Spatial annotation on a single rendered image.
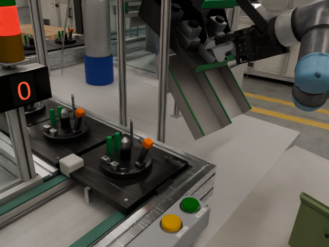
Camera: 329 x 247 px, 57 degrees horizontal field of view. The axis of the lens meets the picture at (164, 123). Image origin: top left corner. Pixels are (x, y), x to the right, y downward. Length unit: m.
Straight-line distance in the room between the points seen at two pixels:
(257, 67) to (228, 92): 3.74
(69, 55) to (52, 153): 1.25
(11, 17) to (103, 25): 1.02
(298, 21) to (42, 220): 0.70
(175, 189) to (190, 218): 0.10
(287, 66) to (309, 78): 4.13
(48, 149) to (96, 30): 0.86
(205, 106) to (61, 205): 0.51
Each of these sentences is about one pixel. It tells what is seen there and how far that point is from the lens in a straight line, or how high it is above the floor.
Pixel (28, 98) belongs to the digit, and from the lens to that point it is 0.68.
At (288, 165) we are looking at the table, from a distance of 1.11.
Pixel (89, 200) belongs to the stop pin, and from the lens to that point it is 0.76.
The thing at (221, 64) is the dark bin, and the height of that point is 1.20.
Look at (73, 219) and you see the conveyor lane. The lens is 0.75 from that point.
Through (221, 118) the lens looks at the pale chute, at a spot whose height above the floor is 1.02.
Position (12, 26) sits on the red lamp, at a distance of 0.64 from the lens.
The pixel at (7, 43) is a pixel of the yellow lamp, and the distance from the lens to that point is 0.64.
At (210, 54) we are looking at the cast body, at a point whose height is 1.23.
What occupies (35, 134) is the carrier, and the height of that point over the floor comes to 0.97.
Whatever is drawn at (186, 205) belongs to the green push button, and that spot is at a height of 0.97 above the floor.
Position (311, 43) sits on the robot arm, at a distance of 0.64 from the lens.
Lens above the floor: 1.43
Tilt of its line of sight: 27 degrees down
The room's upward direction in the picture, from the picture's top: 3 degrees clockwise
